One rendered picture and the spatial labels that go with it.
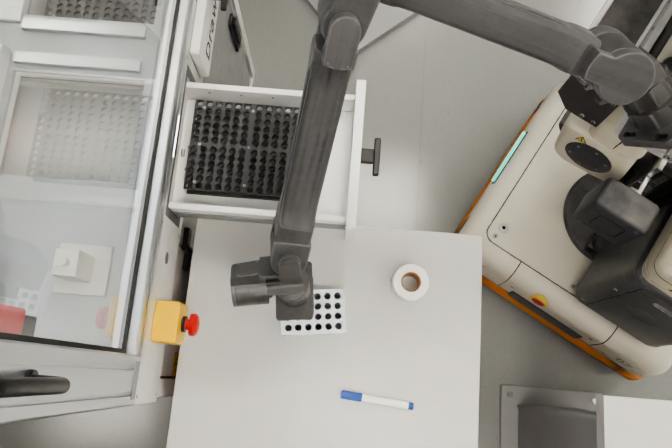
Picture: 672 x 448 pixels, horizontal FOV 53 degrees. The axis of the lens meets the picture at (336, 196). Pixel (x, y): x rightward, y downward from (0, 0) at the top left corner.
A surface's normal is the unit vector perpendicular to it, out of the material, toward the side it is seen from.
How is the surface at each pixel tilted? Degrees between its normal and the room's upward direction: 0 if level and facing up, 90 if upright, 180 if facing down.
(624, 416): 0
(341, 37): 49
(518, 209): 0
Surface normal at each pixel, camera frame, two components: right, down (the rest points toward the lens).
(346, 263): 0.01, -0.25
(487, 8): 0.11, 0.51
